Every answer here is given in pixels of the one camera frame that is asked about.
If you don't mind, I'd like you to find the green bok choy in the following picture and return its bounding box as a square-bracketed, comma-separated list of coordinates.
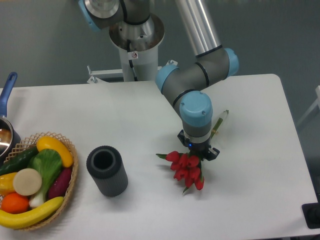
[27, 149, 62, 209]

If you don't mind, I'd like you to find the purple sweet potato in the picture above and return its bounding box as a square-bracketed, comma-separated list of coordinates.
[47, 168, 72, 200]

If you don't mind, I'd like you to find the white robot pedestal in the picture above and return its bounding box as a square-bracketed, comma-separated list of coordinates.
[87, 45, 162, 84]

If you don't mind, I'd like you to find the woven wicker basket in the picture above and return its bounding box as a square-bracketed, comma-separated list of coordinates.
[4, 132, 79, 231]

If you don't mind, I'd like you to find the white frame at right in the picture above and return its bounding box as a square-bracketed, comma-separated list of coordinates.
[296, 85, 320, 128]

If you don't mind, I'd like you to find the red tulip bouquet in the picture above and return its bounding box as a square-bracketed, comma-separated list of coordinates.
[156, 109, 230, 193]

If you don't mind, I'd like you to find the black device at edge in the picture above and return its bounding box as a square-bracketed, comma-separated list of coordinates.
[301, 202, 320, 229]

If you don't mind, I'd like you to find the green cucumber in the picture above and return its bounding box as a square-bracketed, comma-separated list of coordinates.
[0, 146, 39, 176]

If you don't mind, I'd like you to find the dark grey ribbed vase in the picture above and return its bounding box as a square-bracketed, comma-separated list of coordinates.
[86, 145, 129, 197]

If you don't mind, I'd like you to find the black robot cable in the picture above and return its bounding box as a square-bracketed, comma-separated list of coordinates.
[126, 39, 139, 82]

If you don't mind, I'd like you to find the blue handled saucepan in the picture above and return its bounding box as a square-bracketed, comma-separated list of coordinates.
[0, 72, 21, 166]

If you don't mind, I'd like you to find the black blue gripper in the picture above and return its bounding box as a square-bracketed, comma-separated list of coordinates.
[177, 129, 220, 161]

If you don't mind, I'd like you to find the yellow bell pepper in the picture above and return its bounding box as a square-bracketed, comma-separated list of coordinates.
[0, 172, 17, 196]

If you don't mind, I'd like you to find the yellow banana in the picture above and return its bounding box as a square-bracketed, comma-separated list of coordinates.
[0, 196, 64, 230]

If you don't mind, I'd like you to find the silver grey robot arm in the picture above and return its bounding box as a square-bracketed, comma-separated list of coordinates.
[78, 0, 239, 161]

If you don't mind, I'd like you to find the orange fruit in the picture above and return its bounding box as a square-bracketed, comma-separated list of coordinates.
[0, 192, 29, 214]

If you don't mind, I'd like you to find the beige round slice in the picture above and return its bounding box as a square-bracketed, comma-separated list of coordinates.
[13, 168, 42, 196]

